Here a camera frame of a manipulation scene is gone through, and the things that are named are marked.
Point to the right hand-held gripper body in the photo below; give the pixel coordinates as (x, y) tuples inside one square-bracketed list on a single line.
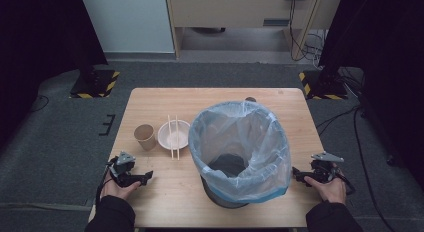
[(325, 167)]

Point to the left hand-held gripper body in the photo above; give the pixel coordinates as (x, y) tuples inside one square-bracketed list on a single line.
[(123, 168)]

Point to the brown paper cup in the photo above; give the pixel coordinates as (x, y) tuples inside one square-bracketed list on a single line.
[(145, 138)]

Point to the wooden chopstick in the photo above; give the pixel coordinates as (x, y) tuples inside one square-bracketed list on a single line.
[(177, 142), (171, 142)]

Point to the trash bin with plastic bag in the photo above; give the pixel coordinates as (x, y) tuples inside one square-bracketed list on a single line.
[(266, 148)]

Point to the white disposable bowl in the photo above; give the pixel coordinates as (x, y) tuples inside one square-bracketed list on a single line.
[(182, 135)]

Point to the dark round trash bin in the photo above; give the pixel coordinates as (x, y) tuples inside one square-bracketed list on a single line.
[(230, 165)]

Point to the person's right hand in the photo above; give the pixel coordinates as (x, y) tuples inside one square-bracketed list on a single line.
[(328, 190)]

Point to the person's left hand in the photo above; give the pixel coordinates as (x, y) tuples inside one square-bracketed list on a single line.
[(116, 191)]

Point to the striped black stand base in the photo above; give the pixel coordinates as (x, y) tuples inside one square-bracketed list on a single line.
[(325, 88), (96, 85)]

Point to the small dark round object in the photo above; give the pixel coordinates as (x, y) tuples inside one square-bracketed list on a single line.
[(250, 99)]

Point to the black curtain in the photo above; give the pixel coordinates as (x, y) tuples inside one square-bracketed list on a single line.
[(40, 42), (390, 58)]

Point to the light wooden desk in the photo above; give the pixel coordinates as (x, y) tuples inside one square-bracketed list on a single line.
[(233, 12)]

